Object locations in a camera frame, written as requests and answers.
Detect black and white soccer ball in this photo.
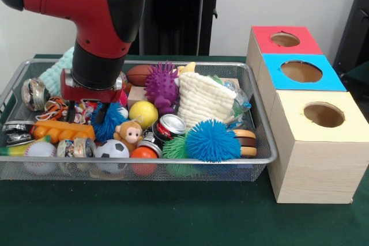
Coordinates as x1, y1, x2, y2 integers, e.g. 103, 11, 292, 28
95, 139, 130, 175

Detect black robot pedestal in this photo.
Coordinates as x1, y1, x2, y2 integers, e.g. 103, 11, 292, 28
137, 0, 233, 56

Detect purple spiky ball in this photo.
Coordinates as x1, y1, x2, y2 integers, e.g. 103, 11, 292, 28
144, 61, 181, 114

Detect mint green knitted cloth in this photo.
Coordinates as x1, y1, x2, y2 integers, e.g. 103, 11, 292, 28
39, 47, 76, 94

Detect white baseball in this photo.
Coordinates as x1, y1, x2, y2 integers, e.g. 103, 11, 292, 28
24, 141, 57, 175

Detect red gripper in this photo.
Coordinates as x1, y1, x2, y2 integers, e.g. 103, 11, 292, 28
59, 69, 123, 124

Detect large green spiky ball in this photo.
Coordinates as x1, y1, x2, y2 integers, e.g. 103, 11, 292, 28
163, 135, 199, 176

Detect plain yellow ball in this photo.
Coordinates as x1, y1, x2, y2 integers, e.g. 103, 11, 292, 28
129, 101, 159, 130

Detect white cloth with colourful shapes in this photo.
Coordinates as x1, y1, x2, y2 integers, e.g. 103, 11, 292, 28
62, 99, 97, 124

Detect large blue spiky ball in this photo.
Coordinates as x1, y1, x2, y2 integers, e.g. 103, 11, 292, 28
185, 119, 242, 162

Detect silver mesh bin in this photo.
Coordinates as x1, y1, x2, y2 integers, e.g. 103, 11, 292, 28
0, 58, 280, 182

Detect wooden burger toy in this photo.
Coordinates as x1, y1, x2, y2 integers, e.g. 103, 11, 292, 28
233, 129, 257, 159

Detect cream knitted cloth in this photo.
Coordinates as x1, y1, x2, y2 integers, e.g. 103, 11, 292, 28
177, 72, 237, 127

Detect wooden box with three holes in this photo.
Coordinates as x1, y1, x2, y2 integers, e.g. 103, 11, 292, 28
246, 25, 369, 204

